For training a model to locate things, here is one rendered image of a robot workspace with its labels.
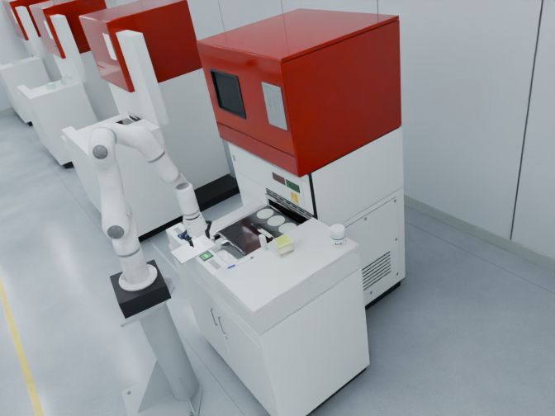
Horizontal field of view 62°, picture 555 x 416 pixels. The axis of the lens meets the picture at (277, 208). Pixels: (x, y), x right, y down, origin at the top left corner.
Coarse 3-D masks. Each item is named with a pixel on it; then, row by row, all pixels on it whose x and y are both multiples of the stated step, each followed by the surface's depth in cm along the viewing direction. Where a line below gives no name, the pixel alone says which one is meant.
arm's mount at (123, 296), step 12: (156, 264) 243; (120, 276) 238; (120, 288) 230; (144, 288) 228; (156, 288) 227; (120, 300) 223; (132, 300) 224; (144, 300) 227; (156, 300) 230; (132, 312) 226
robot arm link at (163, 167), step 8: (152, 160) 199; (160, 160) 200; (168, 160) 203; (160, 168) 202; (168, 168) 203; (176, 168) 208; (160, 176) 205; (168, 176) 205; (176, 176) 207; (168, 184) 220; (176, 184) 220
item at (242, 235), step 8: (264, 208) 274; (272, 208) 273; (248, 216) 270; (256, 216) 268; (272, 216) 266; (232, 224) 266; (240, 224) 265; (248, 224) 264; (256, 224) 262; (264, 224) 261; (296, 224) 256; (224, 232) 260; (232, 232) 259; (240, 232) 258; (248, 232) 257; (256, 232) 255; (272, 232) 253; (280, 232) 252; (232, 240) 252; (240, 240) 251; (248, 240) 250; (256, 240) 249; (272, 240) 247; (240, 248) 245; (248, 248) 244; (256, 248) 243
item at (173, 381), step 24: (168, 288) 240; (120, 312) 231; (144, 312) 228; (168, 312) 250; (168, 336) 251; (168, 360) 258; (144, 384) 292; (168, 384) 273; (192, 384) 276; (144, 408) 275; (168, 408) 274; (192, 408) 268
